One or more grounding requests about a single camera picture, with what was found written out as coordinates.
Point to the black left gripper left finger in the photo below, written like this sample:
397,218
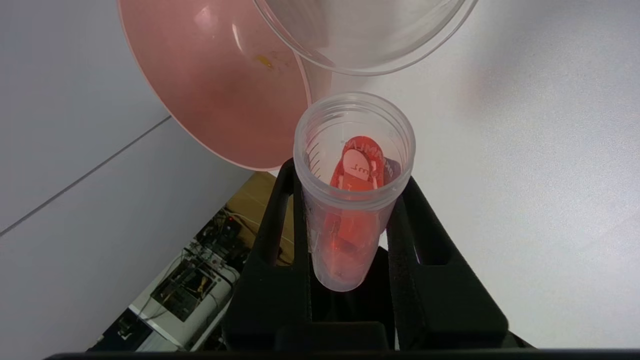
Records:
270,290

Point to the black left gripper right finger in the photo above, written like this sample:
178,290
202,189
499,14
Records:
440,305

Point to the test tube with red pigment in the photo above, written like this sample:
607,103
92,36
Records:
350,230

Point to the clear glass beaker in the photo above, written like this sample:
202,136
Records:
360,40

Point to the white electronics case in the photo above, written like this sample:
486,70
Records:
210,302

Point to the pink plastic bowl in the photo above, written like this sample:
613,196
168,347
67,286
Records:
215,90

